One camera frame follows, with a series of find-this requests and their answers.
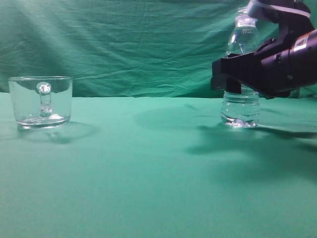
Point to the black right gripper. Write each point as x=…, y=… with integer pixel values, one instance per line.
x=282, y=72

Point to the clear plastic water bottle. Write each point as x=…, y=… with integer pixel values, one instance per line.
x=242, y=110

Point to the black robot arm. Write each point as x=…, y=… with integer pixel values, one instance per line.
x=293, y=18

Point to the green backdrop cloth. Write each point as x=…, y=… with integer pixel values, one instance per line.
x=117, y=48

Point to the green table cloth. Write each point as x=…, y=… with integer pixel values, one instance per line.
x=160, y=168

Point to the clear glass mug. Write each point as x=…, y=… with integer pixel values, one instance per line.
x=41, y=101

